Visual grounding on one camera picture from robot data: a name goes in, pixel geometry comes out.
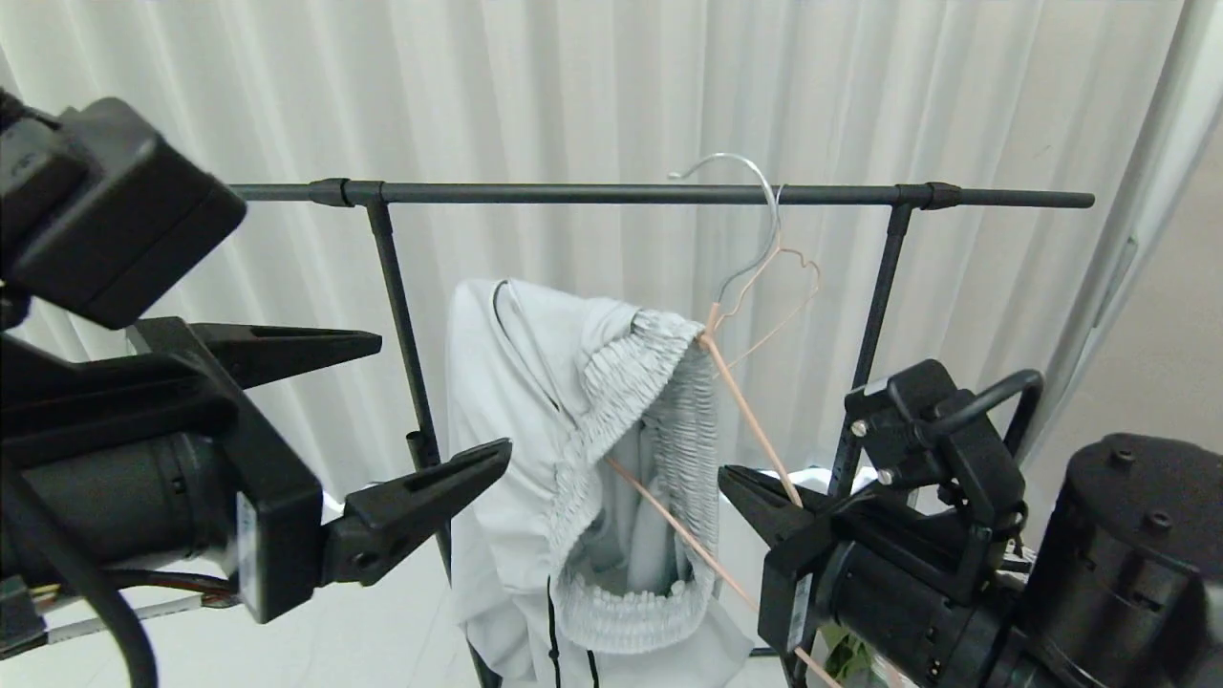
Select black cable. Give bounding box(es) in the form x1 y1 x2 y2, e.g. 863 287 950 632
941 368 1044 462
0 463 159 688

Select pale grey shorts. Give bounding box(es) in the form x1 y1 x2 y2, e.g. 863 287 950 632
447 277 756 688

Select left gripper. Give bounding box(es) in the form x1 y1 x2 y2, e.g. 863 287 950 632
0 317 513 624

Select black clothes rack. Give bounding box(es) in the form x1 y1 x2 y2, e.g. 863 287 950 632
229 179 1096 688

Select green garment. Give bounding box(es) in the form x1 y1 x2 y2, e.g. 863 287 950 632
820 621 875 684

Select pink clothes hanger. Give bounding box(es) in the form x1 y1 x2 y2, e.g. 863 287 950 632
602 153 847 688
712 186 823 374

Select white curtain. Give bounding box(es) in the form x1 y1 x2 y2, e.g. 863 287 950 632
0 0 1186 498

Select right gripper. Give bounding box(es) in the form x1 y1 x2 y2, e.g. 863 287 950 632
760 497 1033 688

